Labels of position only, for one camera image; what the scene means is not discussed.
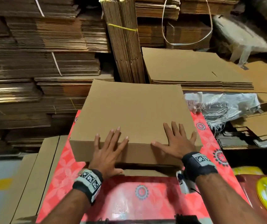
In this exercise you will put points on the person's right hand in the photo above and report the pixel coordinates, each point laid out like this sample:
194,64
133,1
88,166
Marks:
180,142

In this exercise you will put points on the person's left hand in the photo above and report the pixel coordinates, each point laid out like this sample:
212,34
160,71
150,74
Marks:
106,158

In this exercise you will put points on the low pile of cardboard sheets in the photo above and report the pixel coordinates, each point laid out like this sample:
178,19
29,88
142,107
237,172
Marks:
262,126

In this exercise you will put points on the yellow-tied cardboard bundle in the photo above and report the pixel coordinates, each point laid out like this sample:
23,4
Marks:
124,39

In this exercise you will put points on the wall of cardboard stacks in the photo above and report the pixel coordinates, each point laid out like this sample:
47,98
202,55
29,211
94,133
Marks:
35,58

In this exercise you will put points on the person's left forearm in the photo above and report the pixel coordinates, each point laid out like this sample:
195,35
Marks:
66,210

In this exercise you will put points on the person's right forearm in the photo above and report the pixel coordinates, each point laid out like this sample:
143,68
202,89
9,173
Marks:
229,200

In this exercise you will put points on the red patterned table cloth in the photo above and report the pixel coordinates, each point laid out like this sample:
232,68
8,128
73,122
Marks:
138,198

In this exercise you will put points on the white woven sack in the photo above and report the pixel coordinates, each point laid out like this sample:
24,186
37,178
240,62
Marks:
222,107

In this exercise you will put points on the white plastic sack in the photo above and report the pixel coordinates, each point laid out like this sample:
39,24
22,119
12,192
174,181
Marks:
241,37

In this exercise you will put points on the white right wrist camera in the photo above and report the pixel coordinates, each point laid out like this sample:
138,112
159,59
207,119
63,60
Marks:
185,182

